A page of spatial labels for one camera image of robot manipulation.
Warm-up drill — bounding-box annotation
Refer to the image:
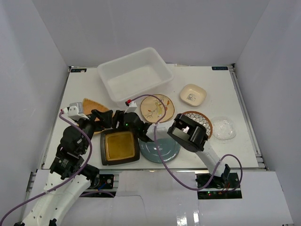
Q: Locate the round bird pattern plate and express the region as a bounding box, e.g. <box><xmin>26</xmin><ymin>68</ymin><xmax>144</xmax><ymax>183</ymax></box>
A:
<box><xmin>140</xmin><ymin>94</ymin><xmax>175</xmax><ymax>123</ymax></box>

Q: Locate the blue-grey round plate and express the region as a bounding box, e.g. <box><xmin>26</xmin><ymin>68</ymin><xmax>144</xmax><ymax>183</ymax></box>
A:
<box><xmin>139</xmin><ymin>138</ymin><xmax>181</xmax><ymax>163</ymax></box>

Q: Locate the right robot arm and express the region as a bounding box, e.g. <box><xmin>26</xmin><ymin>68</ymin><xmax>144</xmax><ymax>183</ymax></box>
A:
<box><xmin>112</xmin><ymin>111</ymin><xmax>230</xmax><ymax>188</ymax></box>

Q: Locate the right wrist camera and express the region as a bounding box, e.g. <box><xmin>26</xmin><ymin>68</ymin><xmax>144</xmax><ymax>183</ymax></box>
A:
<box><xmin>125</xmin><ymin>99</ymin><xmax>137</xmax><ymax>113</ymax></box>

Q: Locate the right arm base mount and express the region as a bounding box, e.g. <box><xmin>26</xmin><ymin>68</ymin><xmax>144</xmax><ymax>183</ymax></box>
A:
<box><xmin>197</xmin><ymin>173</ymin><xmax>242</xmax><ymax>200</ymax></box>

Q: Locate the cream square dish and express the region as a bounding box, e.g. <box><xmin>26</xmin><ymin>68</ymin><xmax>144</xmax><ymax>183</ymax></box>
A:
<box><xmin>180</xmin><ymin>84</ymin><xmax>207</xmax><ymax>107</ymax></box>

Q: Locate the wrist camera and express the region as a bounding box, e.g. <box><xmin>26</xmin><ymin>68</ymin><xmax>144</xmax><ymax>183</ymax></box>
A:
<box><xmin>125</xmin><ymin>99</ymin><xmax>137</xmax><ymax>113</ymax></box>
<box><xmin>62</xmin><ymin>102</ymin><xmax>89</xmax><ymax>121</ymax></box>

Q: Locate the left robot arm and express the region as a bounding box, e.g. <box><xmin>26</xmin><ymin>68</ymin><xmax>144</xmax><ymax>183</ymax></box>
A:
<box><xmin>16</xmin><ymin>110</ymin><xmax>113</xmax><ymax>226</ymax></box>

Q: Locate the clear glass plate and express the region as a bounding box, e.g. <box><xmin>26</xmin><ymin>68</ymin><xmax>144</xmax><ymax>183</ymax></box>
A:
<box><xmin>211</xmin><ymin>116</ymin><xmax>237</xmax><ymax>140</ymax></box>

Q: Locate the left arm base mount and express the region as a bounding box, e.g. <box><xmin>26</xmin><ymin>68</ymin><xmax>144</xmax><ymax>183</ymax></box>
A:
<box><xmin>89</xmin><ymin>174</ymin><xmax>114</xmax><ymax>190</ymax></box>

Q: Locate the black square amber plate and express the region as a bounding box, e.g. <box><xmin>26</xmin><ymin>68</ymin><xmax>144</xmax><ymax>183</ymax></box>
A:
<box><xmin>100</xmin><ymin>129</ymin><xmax>140</xmax><ymax>166</ymax></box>

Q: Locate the white plastic bin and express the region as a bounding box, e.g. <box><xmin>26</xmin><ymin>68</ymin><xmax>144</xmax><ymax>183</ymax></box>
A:
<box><xmin>97</xmin><ymin>47</ymin><xmax>174</xmax><ymax>108</ymax></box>

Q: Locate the woven bamboo plate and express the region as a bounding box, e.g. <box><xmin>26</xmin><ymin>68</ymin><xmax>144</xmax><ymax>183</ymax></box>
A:
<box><xmin>83</xmin><ymin>98</ymin><xmax>109</xmax><ymax>135</ymax></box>

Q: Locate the brown petal pattern plate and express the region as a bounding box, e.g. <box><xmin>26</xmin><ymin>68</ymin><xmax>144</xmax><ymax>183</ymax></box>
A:
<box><xmin>183</xmin><ymin>111</ymin><xmax>213</xmax><ymax>139</ymax></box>

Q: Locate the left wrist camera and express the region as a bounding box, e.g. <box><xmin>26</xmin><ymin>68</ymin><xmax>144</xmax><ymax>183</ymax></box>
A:
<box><xmin>62</xmin><ymin>102</ymin><xmax>89</xmax><ymax>121</ymax></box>

